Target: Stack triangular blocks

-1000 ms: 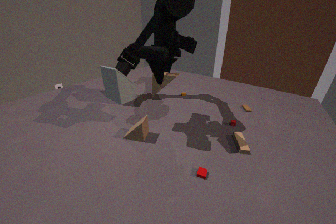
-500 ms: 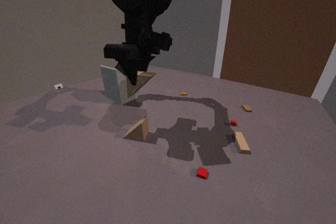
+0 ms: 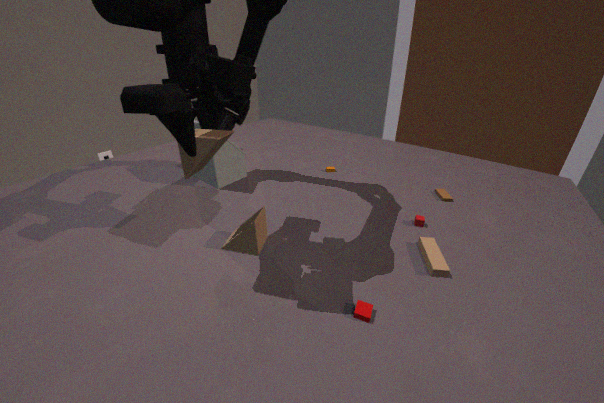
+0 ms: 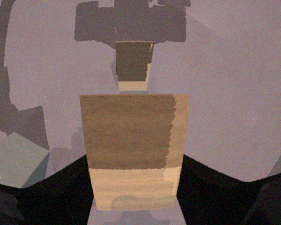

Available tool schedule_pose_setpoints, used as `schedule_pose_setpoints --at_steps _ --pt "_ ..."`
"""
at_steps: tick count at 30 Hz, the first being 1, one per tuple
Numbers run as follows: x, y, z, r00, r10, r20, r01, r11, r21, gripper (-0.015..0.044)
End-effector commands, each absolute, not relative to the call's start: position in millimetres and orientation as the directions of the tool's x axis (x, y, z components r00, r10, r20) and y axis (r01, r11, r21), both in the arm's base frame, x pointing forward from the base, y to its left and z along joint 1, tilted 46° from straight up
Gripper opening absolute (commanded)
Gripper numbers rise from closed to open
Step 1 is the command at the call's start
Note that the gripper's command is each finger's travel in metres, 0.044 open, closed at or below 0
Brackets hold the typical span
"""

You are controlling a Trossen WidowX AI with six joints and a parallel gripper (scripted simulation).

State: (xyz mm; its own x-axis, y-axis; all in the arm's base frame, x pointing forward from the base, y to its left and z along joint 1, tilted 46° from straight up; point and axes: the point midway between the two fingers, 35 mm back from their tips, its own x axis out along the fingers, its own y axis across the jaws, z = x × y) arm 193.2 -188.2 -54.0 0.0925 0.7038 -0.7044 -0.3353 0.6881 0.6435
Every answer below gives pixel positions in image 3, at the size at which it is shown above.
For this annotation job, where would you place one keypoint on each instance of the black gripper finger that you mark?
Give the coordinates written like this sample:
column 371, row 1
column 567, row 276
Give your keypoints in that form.
column 181, row 125
column 210, row 113

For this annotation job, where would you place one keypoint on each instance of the small red block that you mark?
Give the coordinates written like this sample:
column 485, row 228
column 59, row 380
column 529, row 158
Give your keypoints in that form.
column 363, row 311
column 419, row 221

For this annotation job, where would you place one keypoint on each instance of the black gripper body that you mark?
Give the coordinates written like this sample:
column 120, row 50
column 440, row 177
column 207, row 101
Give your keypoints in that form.
column 172, row 95

